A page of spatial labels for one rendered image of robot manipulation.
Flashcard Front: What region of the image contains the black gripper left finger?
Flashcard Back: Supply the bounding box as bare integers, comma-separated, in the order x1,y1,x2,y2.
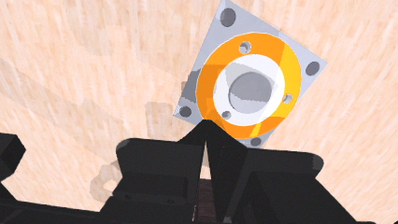
116,119,208,219

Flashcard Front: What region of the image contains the orange round plate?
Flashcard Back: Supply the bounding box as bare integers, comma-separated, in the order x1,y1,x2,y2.
195,32,302,139

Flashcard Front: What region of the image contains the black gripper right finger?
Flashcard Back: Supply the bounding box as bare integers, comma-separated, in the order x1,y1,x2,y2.
206,119,324,223

